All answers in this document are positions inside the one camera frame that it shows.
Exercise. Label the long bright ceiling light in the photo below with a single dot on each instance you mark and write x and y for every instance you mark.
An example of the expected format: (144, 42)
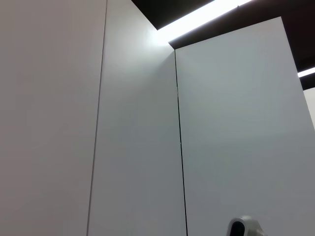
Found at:
(197, 22)

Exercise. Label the short bright ceiling light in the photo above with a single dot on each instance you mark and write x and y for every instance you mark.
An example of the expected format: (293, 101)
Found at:
(307, 72)

